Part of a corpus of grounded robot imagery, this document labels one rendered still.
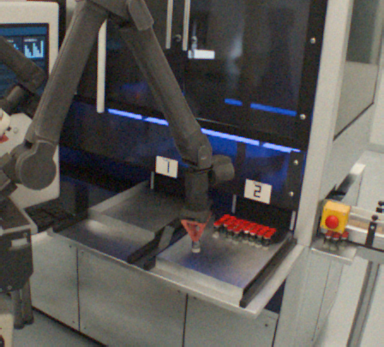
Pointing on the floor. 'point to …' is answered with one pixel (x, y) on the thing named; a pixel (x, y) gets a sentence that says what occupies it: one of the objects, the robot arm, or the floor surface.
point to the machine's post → (319, 142)
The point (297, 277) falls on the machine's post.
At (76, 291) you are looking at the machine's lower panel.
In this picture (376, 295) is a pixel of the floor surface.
